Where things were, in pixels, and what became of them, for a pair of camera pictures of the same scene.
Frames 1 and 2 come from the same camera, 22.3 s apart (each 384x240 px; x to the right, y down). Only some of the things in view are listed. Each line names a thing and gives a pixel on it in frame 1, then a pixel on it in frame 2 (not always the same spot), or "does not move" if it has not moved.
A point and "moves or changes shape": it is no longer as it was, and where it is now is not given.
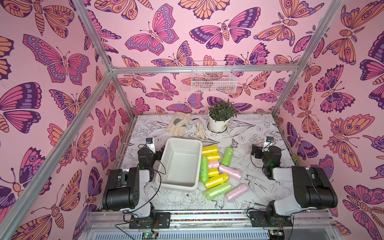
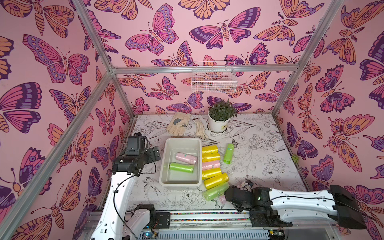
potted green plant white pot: (219, 115) does not move
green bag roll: (204, 169) -> (181, 167)
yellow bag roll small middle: (213, 172) does not move
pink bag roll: (235, 174) -> (190, 159)
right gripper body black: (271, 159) -> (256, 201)
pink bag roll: (213, 164) does not move
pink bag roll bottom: (236, 193) moves or changes shape
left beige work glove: (177, 125) does not move
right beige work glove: (200, 132) does not move
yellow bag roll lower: (216, 180) does not move
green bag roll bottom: (210, 193) does not move
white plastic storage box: (179, 164) does not move
